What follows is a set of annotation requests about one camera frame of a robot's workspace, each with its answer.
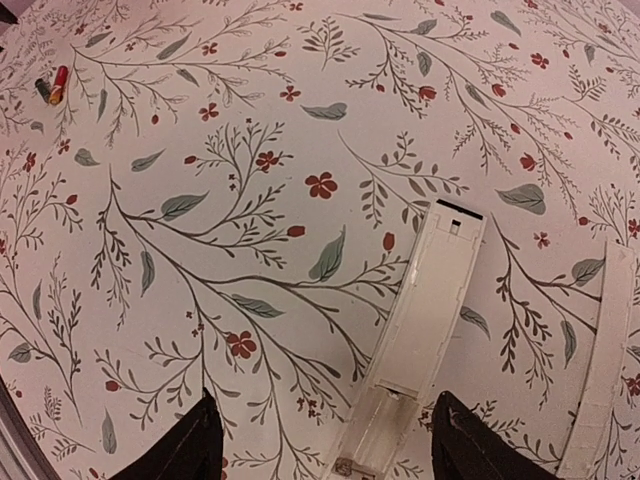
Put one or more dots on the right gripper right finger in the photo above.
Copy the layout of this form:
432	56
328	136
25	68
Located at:
464	447

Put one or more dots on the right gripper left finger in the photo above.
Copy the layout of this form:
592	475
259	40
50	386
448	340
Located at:
191	449

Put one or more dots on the white remote control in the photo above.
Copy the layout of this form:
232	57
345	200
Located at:
401	378

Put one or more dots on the white remote battery cover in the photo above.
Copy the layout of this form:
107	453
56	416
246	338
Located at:
588	435

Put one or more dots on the dark green AAA battery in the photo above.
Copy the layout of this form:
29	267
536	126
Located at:
44	89

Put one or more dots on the red AAA battery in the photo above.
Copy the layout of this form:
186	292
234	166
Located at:
59	85

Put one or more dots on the floral patterned table mat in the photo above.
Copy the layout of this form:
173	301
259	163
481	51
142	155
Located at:
228	194

